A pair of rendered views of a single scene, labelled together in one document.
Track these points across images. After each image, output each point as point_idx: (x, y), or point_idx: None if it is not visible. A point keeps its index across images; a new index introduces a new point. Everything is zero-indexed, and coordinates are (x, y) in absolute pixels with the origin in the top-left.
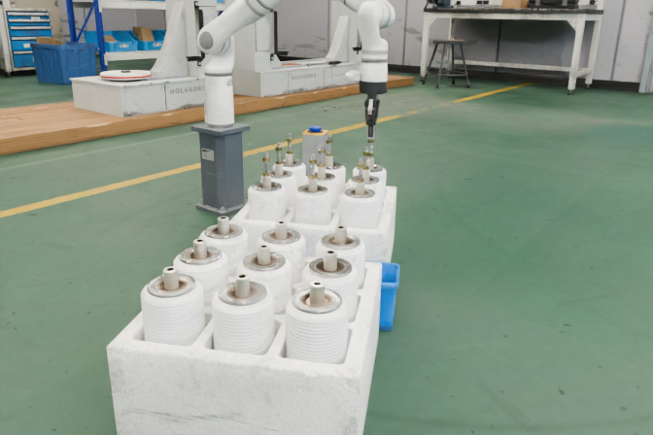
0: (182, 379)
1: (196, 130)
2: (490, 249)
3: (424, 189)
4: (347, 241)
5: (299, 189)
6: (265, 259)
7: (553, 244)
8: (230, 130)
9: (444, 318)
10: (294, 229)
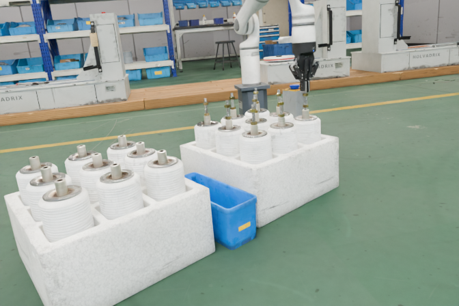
0: (16, 225)
1: (235, 87)
2: (426, 212)
3: (435, 150)
4: (167, 162)
5: (220, 127)
6: (94, 163)
7: None
8: (251, 87)
9: (285, 256)
10: (207, 156)
